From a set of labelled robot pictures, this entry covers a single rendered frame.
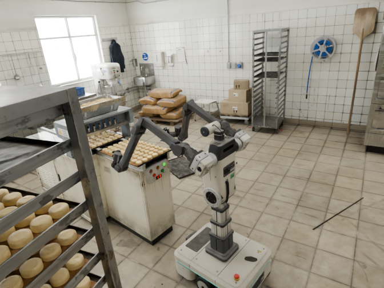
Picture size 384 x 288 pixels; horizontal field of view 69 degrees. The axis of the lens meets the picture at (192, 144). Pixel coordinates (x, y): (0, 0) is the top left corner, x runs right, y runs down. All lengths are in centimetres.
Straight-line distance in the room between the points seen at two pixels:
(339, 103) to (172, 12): 396
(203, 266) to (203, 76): 492
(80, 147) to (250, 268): 180
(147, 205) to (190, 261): 63
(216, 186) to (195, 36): 498
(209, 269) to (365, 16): 458
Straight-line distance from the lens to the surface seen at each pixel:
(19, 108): 63
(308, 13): 571
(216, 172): 187
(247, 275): 226
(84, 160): 75
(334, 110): 585
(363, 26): 556
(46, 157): 71
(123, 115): 317
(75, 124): 72
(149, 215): 267
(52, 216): 83
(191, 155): 174
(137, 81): 730
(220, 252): 234
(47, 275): 81
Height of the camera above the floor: 192
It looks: 22 degrees down
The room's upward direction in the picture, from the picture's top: 4 degrees counter-clockwise
